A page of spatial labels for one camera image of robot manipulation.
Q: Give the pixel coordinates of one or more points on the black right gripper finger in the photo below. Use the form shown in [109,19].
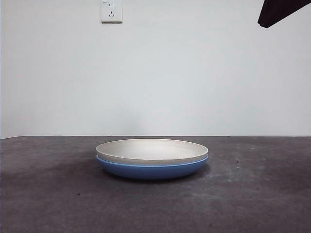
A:
[269,12]
[289,12]

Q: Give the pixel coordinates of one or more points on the white round plate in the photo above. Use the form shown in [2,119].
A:
[150,151]

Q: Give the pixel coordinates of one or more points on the blue round plate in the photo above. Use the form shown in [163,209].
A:
[150,172]

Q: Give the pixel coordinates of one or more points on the white wall socket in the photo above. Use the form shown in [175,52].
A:
[111,12]

